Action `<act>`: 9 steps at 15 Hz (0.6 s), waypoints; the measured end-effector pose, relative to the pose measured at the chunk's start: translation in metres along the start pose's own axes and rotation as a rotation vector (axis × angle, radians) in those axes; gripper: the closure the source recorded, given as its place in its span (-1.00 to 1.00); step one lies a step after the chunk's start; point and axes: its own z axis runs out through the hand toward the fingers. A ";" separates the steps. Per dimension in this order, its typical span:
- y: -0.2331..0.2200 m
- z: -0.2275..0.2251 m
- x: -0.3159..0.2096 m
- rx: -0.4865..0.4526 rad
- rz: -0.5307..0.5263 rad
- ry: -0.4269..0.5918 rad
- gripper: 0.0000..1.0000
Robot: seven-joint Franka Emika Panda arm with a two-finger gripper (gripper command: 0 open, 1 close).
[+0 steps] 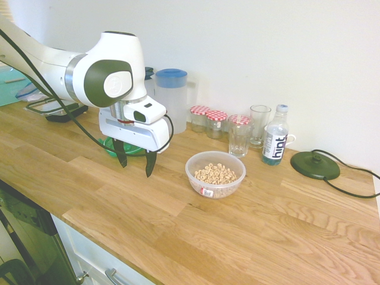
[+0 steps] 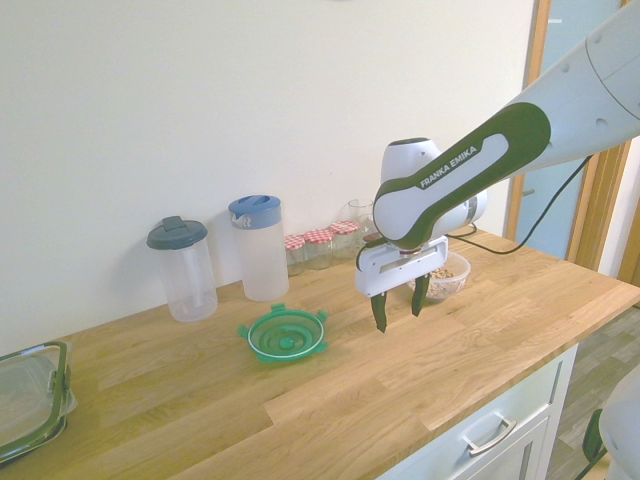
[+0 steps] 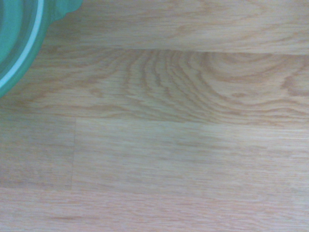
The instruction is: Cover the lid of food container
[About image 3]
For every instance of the green translucent container lid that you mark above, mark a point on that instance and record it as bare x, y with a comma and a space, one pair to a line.
14, 36

